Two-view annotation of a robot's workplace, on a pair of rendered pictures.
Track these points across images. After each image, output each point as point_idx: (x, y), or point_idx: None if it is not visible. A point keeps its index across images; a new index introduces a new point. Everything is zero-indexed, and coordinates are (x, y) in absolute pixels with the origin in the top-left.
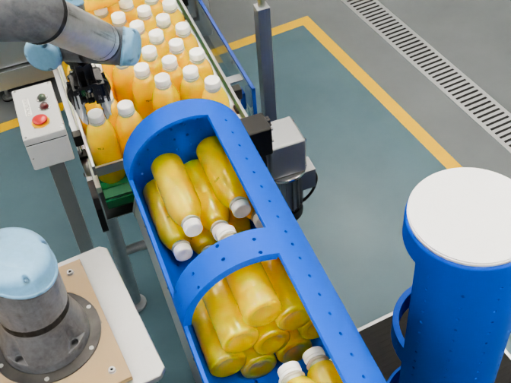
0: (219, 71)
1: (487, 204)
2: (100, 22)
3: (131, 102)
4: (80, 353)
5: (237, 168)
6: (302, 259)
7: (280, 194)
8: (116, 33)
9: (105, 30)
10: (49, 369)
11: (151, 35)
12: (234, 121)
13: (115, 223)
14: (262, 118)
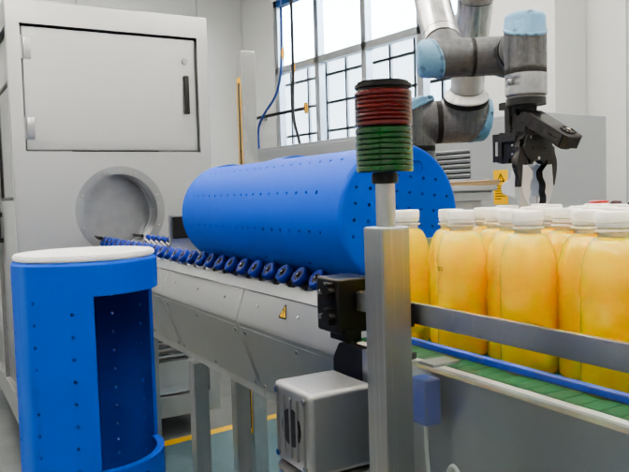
0: (454, 309)
1: (65, 252)
2: (423, 12)
3: (499, 205)
4: None
5: (313, 155)
6: (253, 169)
7: (276, 184)
8: (426, 35)
9: (420, 20)
10: None
11: (568, 208)
12: (335, 169)
13: None
14: (332, 277)
